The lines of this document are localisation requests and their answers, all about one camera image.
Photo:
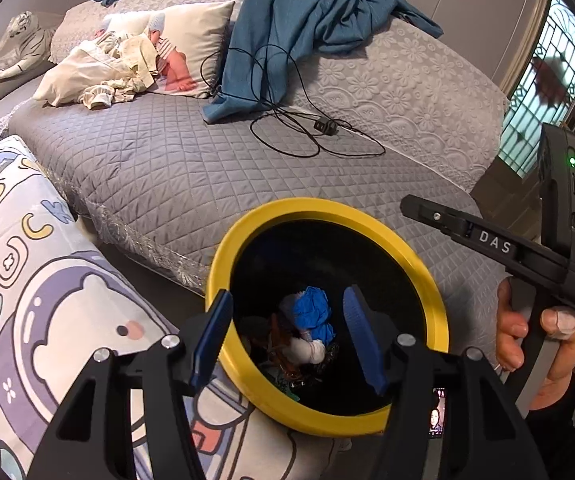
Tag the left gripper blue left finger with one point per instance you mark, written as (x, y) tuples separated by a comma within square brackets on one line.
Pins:
[(213, 326)]

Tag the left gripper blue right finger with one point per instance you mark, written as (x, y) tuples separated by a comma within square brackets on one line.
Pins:
[(362, 334)]

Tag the cartoon print bedsheet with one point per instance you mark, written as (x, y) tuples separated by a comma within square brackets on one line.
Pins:
[(60, 300)]

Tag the grey quilted bed cover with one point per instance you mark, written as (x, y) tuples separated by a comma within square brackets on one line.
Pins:
[(163, 186)]

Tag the blue glove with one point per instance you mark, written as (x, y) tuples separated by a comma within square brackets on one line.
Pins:
[(311, 315)]

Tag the white tiger plush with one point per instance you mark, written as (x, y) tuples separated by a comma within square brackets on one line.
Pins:
[(26, 42)]

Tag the stained glass door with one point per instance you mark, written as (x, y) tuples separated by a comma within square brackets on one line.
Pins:
[(545, 93)]

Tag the cream crumpled clothes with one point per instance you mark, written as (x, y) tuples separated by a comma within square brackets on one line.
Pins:
[(98, 73)]

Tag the baby print pillow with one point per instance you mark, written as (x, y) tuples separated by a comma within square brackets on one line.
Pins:
[(189, 40), (129, 23)]

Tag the grey flat pillow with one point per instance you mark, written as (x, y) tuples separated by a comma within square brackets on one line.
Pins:
[(9, 85)]

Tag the right blue curtain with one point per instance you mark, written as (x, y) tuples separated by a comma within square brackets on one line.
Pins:
[(269, 34)]

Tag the person's right hand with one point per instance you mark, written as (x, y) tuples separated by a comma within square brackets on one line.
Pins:
[(534, 346)]

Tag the orange snack wrapper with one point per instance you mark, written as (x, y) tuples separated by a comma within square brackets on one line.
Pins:
[(278, 368)]

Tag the yellow rim trash bin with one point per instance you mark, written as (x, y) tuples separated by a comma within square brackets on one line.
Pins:
[(284, 247)]

